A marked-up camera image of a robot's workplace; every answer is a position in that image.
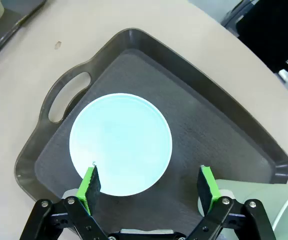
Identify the dark brown handled tray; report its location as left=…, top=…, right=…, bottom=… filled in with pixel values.
left=13, top=27, right=288, bottom=232
left=0, top=0, right=49, bottom=73

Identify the light blue bowl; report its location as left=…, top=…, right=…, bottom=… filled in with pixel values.
left=68, top=92, right=173, bottom=197

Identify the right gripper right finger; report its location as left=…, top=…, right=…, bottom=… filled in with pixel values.
left=186, top=164, right=277, bottom=240

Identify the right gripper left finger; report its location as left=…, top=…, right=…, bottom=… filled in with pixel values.
left=18, top=164, right=110, bottom=240

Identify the pale green tall cup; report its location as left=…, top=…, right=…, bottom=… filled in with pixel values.
left=196, top=178, right=288, bottom=240

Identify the person in black shirt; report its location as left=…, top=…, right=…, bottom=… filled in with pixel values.
left=235, top=0, right=288, bottom=76

